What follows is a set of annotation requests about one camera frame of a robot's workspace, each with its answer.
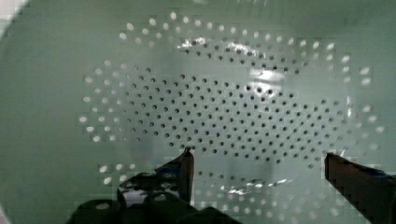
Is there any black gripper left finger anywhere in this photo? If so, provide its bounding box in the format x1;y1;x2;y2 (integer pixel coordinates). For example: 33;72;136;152
117;147;194;206

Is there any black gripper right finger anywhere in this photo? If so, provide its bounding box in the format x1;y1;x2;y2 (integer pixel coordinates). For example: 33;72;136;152
324;153;396;224

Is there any green perforated strainer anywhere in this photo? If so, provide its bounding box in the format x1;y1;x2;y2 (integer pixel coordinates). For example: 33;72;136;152
1;0;395;224

